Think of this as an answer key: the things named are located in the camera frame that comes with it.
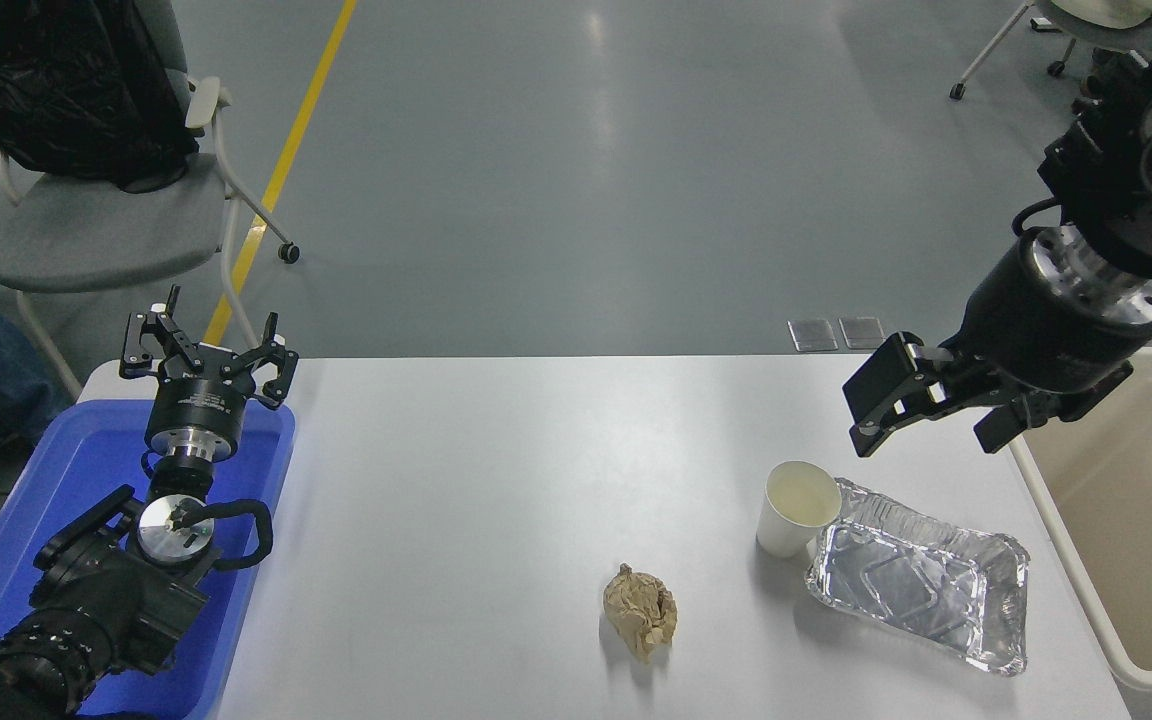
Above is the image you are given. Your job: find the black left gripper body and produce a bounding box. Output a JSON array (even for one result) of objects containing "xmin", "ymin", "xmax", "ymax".
[{"xmin": 148, "ymin": 348, "xmax": 255, "ymax": 441}]

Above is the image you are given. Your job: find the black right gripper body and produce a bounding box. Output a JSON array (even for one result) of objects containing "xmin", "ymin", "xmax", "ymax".
[{"xmin": 951, "ymin": 236, "xmax": 1152, "ymax": 401}]

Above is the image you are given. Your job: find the white paper cup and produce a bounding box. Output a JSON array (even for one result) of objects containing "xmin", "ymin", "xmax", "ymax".
[{"xmin": 756, "ymin": 460, "xmax": 843, "ymax": 559}]

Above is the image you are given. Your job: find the grey metal floor plate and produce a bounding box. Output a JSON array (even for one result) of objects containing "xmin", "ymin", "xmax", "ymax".
[
  {"xmin": 787, "ymin": 318, "xmax": 838, "ymax": 352},
  {"xmin": 838, "ymin": 316, "xmax": 888, "ymax": 350}
]

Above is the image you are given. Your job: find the grey wheeled office chair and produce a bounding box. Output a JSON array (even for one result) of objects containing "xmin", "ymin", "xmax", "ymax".
[
  {"xmin": 0, "ymin": 0, "xmax": 300, "ymax": 401},
  {"xmin": 949, "ymin": 0, "xmax": 1152, "ymax": 101}
]

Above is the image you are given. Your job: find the blue plastic tray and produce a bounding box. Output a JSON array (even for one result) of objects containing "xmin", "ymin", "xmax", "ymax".
[{"xmin": 0, "ymin": 400, "xmax": 295, "ymax": 720}]

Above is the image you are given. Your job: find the large pale plastic bin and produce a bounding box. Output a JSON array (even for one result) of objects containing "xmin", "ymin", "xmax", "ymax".
[{"xmin": 1008, "ymin": 346, "xmax": 1152, "ymax": 693}]

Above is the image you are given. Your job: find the silver foil tray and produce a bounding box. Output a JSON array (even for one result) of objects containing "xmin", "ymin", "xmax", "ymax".
[{"xmin": 804, "ymin": 477, "xmax": 1031, "ymax": 678}]

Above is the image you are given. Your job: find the black jacket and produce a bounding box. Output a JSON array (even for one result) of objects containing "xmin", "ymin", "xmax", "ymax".
[{"xmin": 0, "ymin": 0, "xmax": 199, "ymax": 194}]

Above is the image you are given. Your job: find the crumpled tan paper ball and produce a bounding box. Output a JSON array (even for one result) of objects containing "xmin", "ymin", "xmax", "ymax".
[{"xmin": 602, "ymin": 563, "xmax": 678, "ymax": 663}]

